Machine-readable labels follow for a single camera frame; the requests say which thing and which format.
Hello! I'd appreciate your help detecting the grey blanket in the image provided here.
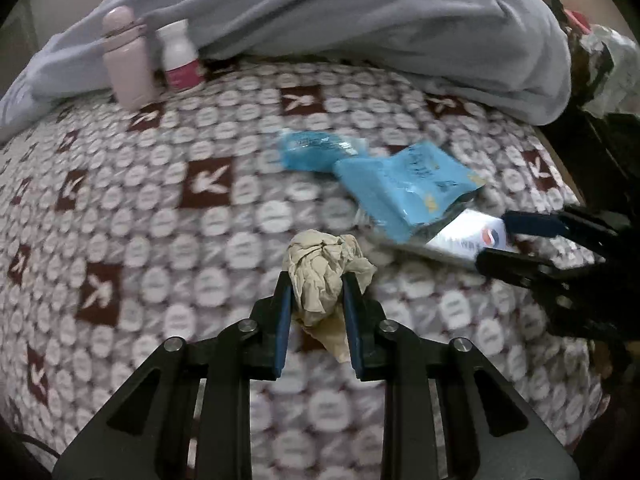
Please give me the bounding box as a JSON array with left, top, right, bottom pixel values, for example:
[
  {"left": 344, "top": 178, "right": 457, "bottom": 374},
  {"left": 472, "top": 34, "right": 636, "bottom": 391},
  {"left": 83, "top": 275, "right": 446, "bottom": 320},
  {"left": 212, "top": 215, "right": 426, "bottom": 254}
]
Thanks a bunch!
[{"left": 0, "top": 0, "right": 573, "bottom": 131}]

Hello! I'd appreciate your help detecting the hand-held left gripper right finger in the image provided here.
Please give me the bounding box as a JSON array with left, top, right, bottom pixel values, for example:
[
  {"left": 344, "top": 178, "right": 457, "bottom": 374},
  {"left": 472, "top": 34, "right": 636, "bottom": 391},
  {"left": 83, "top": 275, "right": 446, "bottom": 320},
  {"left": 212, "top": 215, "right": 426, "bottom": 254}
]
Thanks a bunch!
[{"left": 342, "top": 272, "right": 581, "bottom": 480}]

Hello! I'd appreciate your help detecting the small blue plastic packet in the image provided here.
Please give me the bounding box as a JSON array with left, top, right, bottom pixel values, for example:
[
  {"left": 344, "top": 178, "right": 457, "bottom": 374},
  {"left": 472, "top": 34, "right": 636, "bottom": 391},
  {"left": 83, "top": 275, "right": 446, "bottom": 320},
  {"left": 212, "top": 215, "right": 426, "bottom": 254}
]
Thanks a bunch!
[{"left": 277, "top": 129, "right": 367, "bottom": 173}]

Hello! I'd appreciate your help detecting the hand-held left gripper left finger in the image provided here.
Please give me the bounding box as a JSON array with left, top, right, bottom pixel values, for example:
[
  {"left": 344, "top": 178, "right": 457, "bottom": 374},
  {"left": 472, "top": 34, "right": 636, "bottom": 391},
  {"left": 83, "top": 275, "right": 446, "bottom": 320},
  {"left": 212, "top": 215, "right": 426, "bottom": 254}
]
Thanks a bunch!
[{"left": 52, "top": 270, "right": 293, "bottom": 480}]

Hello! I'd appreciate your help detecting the large blue snack packet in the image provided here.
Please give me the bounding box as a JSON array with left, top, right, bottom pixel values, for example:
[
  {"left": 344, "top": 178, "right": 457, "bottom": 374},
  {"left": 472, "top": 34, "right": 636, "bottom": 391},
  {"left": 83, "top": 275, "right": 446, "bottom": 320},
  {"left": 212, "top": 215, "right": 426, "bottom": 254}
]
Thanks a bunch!
[{"left": 334, "top": 142, "right": 487, "bottom": 242}]

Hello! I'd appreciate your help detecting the small white pink-label bottle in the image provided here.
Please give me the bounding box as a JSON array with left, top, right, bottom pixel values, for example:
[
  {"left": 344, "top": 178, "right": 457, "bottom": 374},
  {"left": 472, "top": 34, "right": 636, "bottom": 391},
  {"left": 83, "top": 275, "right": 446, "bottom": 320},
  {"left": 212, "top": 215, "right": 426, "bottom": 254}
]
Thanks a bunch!
[{"left": 156, "top": 20, "right": 207, "bottom": 94}]

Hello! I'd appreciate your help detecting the clear plastic bag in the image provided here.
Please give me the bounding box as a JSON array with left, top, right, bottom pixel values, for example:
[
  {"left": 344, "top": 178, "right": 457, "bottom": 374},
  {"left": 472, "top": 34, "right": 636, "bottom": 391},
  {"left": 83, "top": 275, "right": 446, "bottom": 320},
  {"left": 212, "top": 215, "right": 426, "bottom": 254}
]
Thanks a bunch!
[{"left": 575, "top": 25, "right": 640, "bottom": 116}]

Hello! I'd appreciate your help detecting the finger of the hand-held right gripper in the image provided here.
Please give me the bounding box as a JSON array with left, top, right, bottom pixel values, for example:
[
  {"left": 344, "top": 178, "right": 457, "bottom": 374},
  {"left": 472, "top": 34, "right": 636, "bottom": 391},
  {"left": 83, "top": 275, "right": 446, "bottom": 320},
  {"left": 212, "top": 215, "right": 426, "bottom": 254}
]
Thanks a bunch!
[
  {"left": 500, "top": 207, "right": 621, "bottom": 256},
  {"left": 474, "top": 249, "right": 601, "bottom": 291}
]

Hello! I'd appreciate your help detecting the pink bottle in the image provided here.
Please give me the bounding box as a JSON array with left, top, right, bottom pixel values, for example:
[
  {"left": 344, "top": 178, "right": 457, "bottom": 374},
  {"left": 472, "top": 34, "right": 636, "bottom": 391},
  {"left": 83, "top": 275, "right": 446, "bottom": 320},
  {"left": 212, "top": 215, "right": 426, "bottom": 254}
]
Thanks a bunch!
[{"left": 101, "top": 6, "right": 160, "bottom": 112}]

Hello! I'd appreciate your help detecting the wooden bed frame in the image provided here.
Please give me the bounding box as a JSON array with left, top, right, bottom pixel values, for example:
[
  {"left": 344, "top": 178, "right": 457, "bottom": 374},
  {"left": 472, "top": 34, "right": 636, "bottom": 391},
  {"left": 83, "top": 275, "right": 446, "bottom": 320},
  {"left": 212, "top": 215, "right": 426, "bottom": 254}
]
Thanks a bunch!
[{"left": 535, "top": 125, "right": 591, "bottom": 201}]

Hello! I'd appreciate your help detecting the beige paper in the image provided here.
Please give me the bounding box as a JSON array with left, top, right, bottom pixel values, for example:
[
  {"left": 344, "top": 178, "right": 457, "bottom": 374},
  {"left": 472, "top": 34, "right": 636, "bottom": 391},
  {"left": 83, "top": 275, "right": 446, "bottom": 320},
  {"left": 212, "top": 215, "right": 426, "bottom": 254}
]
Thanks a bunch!
[{"left": 282, "top": 229, "right": 378, "bottom": 363}]

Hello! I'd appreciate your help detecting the patterned maroon white bedsheet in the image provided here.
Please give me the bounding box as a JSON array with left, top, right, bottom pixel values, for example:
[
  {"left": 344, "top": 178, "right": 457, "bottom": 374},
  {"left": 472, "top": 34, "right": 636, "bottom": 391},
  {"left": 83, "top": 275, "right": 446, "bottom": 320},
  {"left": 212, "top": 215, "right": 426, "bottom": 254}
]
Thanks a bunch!
[{"left": 0, "top": 62, "right": 613, "bottom": 480}]

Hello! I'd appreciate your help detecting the black cable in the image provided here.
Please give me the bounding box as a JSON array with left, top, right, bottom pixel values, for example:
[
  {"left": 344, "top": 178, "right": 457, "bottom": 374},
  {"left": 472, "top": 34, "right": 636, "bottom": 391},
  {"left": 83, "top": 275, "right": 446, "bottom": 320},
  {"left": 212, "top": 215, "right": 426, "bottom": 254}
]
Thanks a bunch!
[{"left": 10, "top": 430, "right": 61, "bottom": 463}]

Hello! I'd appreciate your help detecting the silver Pepsi wrapper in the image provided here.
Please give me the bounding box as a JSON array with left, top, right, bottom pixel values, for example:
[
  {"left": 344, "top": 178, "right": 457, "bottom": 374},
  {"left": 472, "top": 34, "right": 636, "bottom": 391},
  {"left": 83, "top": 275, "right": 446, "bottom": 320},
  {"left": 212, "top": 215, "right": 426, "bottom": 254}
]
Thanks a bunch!
[{"left": 372, "top": 207, "right": 516, "bottom": 273}]

